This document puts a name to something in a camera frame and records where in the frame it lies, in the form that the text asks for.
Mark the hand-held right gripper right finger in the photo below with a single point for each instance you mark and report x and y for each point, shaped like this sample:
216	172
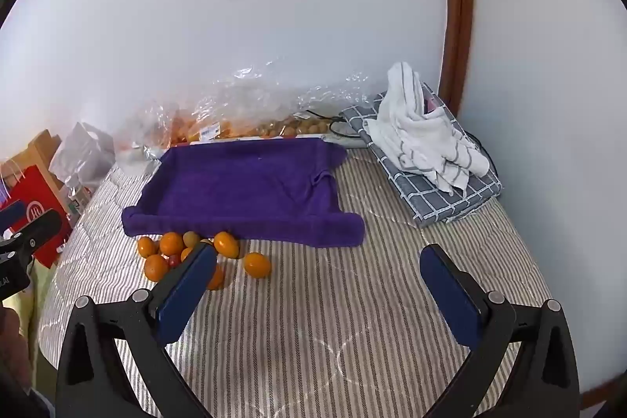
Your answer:
448	295

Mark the person's left hand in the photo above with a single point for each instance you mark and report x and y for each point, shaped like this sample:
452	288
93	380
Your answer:
12	349

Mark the brown wooden door frame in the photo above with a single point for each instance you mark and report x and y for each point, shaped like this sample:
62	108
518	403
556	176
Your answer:
458	6

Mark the clear bag of longans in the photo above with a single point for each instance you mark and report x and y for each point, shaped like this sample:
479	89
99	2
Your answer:
303	124

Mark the white plastic bag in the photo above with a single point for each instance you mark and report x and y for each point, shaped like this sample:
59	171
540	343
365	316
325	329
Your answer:
83	153

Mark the white striped towel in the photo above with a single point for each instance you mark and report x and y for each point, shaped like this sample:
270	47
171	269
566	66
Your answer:
416	129

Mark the brown paper bag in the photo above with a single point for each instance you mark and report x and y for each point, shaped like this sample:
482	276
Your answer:
41	148

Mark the clear bag of orange fruit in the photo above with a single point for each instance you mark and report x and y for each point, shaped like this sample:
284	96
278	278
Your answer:
156	129

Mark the striped bed sheet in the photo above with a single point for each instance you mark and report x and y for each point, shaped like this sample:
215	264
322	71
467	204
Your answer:
318	325

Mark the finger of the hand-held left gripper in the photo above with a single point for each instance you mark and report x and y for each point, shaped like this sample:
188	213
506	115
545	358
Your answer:
41	229
11	215

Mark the clear bag with white label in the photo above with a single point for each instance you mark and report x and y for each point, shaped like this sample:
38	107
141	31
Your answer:
230	114

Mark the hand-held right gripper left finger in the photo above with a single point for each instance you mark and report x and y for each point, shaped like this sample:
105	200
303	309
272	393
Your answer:
188	290

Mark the red cherry tomato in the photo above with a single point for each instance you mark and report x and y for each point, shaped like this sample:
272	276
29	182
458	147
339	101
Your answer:
174	260

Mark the red paper bag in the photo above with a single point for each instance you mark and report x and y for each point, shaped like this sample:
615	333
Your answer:
34	197

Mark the grey checked folded cloth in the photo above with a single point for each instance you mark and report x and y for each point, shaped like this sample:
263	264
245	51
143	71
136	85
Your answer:
441	202

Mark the purple towel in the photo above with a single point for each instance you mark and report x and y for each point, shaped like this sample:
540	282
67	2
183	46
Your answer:
245	188

